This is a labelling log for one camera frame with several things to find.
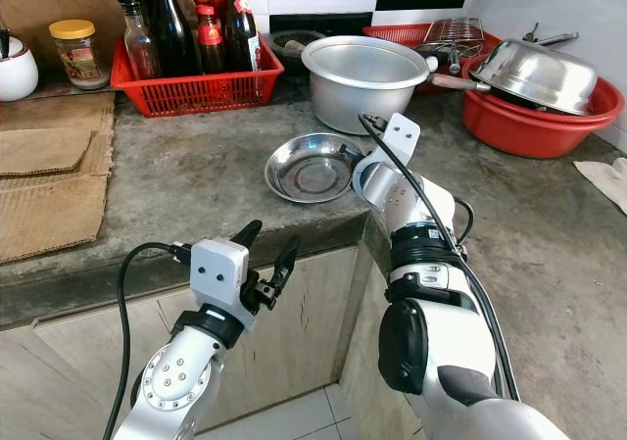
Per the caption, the clear bottle with black spout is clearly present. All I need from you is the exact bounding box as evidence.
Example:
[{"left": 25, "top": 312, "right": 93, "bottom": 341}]
[{"left": 115, "top": 0, "right": 160, "bottom": 80}]

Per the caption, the wooden utensil handle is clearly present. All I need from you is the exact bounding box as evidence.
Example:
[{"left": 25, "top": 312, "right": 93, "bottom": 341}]
[{"left": 431, "top": 72, "right": 491, "bottom": 92}]

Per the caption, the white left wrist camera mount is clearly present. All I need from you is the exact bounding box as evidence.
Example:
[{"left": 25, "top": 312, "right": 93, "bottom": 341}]
[{"left": 189, "top": 237, "right": 251, "bottom": 316}]

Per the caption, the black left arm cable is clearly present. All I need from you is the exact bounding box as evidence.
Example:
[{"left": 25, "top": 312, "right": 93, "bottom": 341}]
[{"left": 115, "top": 242, "right": 197, "bottom": 440}]

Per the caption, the wire mesh grill rack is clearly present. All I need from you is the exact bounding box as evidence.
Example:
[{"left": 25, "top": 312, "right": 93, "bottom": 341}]
[{"left": 419, "top": 17, "right": 486, "bottom": 73}]

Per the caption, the aluminium cooking pot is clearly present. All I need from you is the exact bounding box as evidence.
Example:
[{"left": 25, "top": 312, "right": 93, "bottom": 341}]
[{"left": 300, "top": 35, "right": 437, "bottom": 135}]

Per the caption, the large upturned steel bowl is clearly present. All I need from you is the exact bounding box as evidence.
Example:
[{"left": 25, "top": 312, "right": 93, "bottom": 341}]
[{"left": 470, "top": 38, "right": 601, "bottom": 116}]

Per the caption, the white ceramic pot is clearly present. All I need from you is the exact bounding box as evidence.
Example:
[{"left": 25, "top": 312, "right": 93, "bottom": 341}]
[{"left": 0, "top": 30, "right": 40, "bottom": 103}]

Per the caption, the dark stone mortar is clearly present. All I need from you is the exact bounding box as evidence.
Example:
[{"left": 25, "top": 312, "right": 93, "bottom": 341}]
[{"left": 269, "top": 30, "right": 329, "bottom": 69}]

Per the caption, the dark bottle with red label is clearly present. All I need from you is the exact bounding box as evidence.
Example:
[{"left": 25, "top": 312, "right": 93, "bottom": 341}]
[{"left": 223, "top": 0, "right": 264, "bottom": 72}]

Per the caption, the red plastic basin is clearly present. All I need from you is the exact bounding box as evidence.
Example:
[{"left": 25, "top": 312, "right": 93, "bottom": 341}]
[{"left": 460, "top": 53, "right": 626, "bottom": 160}]

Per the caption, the large brown cardboard sheet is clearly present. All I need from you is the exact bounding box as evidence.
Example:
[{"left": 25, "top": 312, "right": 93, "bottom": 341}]
[{"left": 0, "top": 92, "right": 119, "bottom": 265}]

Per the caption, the wooden base cabinet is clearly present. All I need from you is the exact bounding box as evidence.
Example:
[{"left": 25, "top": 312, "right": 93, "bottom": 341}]
[{"left": 0, "top": 244, "right": 412, "bottom": 440}]

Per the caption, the deep red plastic basket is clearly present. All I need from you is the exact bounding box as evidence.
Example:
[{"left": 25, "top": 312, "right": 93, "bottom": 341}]
[{"left": 110, "top": 36, "right": 287, "bottom": 119}]

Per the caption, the beige cloth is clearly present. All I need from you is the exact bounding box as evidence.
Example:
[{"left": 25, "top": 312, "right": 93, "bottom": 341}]
[{"left": 573, "top": 156, "right": 627, "bottom": 216}]

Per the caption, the round steel plate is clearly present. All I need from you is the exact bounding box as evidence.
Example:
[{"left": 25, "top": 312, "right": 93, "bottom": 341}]
[{"left": 264, "top": 132, "right": 365, "bottom": 204}]

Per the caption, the large dark glass bottle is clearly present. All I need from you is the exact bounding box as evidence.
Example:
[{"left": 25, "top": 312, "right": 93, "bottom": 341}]
[{"left": 150, "top": 0, "right": 200, "bottom": 76}]

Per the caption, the small red-capped sauce bottle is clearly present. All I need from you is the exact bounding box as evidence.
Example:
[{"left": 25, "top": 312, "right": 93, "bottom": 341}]
[{"left": 194, "top": 0, "right": 228, "bottom": 74}]

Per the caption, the shallow red plastic basket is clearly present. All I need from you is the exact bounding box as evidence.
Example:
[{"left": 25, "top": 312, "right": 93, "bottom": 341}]
[{"left": 362, "top": 23, "right": 503, "bottom": 69}]

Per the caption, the small brown cardboard piece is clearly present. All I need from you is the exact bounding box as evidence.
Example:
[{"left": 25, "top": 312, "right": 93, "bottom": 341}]
[{"left": 0, "top": 126, "right": 92, "bottom": 176}]

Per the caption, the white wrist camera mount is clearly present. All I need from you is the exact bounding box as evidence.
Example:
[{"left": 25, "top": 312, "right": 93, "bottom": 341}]
[
  {"left": 380, "top": 113, "right": 422, "bottom": 171},
  {"left": 189, "top": 237, "right": 251, "bottom": 316}
]

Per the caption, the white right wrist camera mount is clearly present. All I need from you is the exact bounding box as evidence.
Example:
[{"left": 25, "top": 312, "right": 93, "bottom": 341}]
[{"left": 380, "top": 113, "right": 422, "bottom": 171}]

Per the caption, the glass jar with yellow lid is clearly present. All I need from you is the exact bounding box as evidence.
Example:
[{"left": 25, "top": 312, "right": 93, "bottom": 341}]
[{"left": 48, "top": 19, "right": 111, "bottom": 91}]

